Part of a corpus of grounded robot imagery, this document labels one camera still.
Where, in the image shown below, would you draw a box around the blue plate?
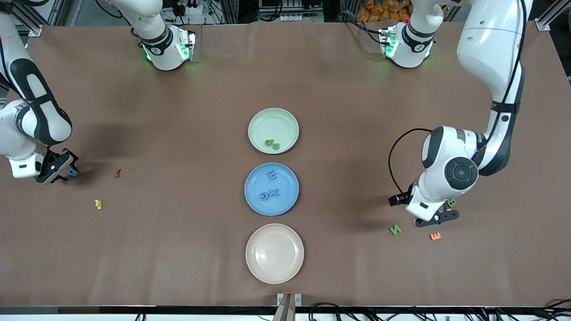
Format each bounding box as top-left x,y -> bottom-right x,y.
244,162 -> 300,217

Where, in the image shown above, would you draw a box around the beige plate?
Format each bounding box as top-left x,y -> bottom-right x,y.
245,223 -> 305,284

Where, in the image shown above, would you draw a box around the light green plate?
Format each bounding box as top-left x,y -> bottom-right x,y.
248,107 -> 300,155

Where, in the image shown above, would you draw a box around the orange bagged items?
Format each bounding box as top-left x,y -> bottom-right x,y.
356,0 -> 412,23

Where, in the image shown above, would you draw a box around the white power strip with plugs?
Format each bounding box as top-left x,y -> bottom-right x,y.
178,0 -> 204,16

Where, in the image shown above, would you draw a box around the long white power strip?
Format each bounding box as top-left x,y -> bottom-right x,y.
280,13 -> 323,22

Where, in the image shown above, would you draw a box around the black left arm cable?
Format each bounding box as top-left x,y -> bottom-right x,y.
388,0 -> 529,199

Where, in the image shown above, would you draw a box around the black cable bundle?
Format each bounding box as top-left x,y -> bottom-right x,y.
308,299 -> 571,321

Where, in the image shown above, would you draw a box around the metal table edge bracket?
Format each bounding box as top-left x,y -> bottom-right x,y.
277,292 -> 302,321

